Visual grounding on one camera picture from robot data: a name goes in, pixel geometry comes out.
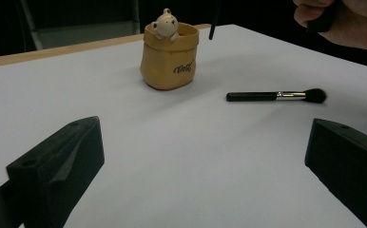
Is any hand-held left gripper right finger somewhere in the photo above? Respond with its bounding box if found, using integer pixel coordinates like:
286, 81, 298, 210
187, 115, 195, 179
304, 118, 367, 228

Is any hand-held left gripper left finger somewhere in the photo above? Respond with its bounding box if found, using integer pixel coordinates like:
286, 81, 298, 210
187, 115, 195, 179
6, 115, 106, 228

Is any black silver ferrule makeup brush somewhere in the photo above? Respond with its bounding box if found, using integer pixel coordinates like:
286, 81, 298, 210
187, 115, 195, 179
225, 87, 327, 105

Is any yellow ceramic bear pot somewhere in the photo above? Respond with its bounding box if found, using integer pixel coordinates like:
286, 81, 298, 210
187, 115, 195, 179
139, 8, 201, 91

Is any wooden table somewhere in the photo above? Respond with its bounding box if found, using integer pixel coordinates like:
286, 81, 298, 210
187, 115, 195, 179
0, 23, 212, 70

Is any white table cover sheet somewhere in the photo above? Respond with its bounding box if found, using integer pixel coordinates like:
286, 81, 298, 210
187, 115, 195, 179
0, 24, 367, 228

